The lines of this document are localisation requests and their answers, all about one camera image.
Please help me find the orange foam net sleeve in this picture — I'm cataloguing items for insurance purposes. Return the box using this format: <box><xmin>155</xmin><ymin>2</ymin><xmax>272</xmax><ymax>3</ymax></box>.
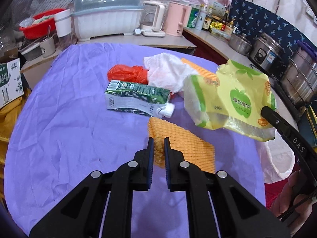
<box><xmin>148</xmin><ymin>117</ymin><xmax>216</xmax><ymax>174</ymax></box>

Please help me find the yellow green snack bag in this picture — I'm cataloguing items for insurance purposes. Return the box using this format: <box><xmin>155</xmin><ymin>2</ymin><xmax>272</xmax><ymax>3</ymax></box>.
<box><xmin>183</xmin><ymin>60</ymin><xmax>277</xmax><ymax>142</ymax></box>

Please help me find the red plastic bag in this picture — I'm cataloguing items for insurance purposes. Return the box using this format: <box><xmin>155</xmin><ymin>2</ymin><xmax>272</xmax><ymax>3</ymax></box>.
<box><xmin>107</xmin><ymin>64</ymin><xmax>148</xmax><ymax>85</ymax></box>

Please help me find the white plastic bag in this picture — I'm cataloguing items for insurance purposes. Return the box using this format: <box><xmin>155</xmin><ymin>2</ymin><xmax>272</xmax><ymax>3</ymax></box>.
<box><xmin>143</xmin><ymin>53</ymin><xmax>198</xmax><ymax>94</ymax></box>

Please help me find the white trash bag bin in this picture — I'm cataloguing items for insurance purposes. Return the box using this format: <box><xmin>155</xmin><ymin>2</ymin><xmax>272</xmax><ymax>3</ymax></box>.
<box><xmin>256</xmin><ymin>132</ymin><xmax>296</xmax><ymax>184</ymax></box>

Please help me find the person's right hand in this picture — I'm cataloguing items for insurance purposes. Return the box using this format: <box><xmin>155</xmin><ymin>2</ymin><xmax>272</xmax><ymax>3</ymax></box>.
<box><xmin>270</xmin><ymin>169</ymin><xmax>316</xmax><ymax>237</ymax></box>

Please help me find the large steel steamer pot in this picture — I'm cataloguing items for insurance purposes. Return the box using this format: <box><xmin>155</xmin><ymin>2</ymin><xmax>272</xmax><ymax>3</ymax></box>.
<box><xmin>281</xmin><ymin>40</ymin><xmax>316</xmax><ymax>106</ymax></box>

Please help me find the purple tablecloth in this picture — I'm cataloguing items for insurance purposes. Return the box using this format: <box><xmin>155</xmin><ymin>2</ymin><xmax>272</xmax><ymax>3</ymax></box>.
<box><xmin>4</xmin><ymin>43</ymin><xmax>265</xmax><ymax>237</ymax></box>

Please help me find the steel rice cooker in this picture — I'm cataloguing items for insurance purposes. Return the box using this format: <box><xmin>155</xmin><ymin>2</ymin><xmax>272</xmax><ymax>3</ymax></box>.
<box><xmin>248</xmin><ymin>32</ymin><xmax>285</xmax><ymax>73</ymax></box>

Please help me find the green milk carton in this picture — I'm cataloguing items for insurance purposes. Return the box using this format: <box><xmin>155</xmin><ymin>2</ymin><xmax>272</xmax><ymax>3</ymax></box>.
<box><xmin>105</xmin><ymin>80</ymin><xmax>175</xmax><ymax>118</ymax></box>

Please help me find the small steel pot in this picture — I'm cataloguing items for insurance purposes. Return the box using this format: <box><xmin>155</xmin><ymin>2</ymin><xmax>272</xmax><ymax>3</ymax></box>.
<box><xmin>229</xmin><ymin>33</ymin><xmax>253</xmax><ymax>56</ymax></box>

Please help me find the dark red counter curtain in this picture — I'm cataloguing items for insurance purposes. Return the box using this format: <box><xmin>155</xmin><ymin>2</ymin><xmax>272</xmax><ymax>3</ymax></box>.
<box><xmin>183</xmin><ymin>29</ymin><xmax>228</xmax><ymax>65</ymax></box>

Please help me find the cardboard box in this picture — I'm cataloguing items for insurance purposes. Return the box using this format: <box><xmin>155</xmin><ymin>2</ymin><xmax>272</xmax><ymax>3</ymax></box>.
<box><xmin>0</xmin><ymin>58</ymin><xmax>24</xmax><ymax>108</ymax></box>

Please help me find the navy patterned cloth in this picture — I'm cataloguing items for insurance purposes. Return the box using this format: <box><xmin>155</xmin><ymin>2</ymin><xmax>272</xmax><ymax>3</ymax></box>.
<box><xmin>229</xmin><ymin>0</ymin><xmax>316</xmax><ymax>57</ymax></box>

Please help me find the dark soy sauce bottle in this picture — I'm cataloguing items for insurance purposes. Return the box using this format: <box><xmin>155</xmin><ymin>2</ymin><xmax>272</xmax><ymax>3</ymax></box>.
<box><xmin>202</xmin><ymin>8</ymin><xmax>213</xmax><ymax>31</ymax></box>

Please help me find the white thermos bottle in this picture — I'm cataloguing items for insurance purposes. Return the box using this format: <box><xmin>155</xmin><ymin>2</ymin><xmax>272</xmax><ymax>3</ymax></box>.
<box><xmin>195</xmin><ymin>5</ymin><xmax>207</xmax><ymax>30</ymax></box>

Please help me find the green tin can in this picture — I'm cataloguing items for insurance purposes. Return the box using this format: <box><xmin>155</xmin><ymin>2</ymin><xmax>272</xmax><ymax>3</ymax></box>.
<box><xmin>187</xmin><ymin>4</ymin><xmax>199</xmax><ymax>29</ymax></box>

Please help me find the pink electric kettle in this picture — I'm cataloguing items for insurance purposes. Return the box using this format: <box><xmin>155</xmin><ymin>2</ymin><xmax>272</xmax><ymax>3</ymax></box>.
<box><xmin>163</xmin><ymin>2</ymin><xmax>191</xmax><ymax>36</ymax></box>

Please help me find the red plastic basin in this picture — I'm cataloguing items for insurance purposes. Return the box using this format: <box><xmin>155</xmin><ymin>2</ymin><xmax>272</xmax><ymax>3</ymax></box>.
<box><xmin>19</xmin><ymin>8</ymin><xmax>65</xmax><ymax>40</ymax></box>

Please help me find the white cup container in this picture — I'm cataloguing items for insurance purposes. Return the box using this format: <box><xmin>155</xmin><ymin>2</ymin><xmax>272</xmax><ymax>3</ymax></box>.
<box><xmin>54</xmin><ymin>9</ymin><xmax>73</xmax><ymax>51</ymax></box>

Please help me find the white electric glass kettle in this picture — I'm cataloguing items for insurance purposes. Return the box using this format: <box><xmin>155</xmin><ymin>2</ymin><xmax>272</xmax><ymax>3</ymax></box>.
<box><xmin>134</xmin><ymin>1</ymin><xmax>165</xmax><ymax>38</ymax></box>

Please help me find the white dish rack with lid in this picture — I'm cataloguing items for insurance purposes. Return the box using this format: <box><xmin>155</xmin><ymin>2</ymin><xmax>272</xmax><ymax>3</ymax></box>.
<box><xmin>72</xmin><ymin>0</ymin><xmax>144</xmax><ymax>41</ymax></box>

